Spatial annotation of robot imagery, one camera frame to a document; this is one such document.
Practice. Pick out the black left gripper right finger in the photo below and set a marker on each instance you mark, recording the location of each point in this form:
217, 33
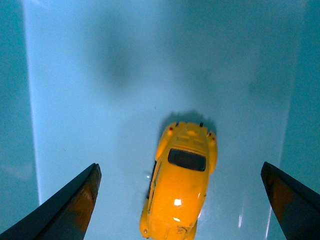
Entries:
296, 206

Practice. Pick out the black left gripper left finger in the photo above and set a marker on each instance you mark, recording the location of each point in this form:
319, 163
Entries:
64, 216

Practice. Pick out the yellow beetle toy car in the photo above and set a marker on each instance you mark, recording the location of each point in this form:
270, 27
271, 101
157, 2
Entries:
185, 158

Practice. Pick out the turquoise plastic storage bin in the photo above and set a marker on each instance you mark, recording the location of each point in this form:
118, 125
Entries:
98, 81

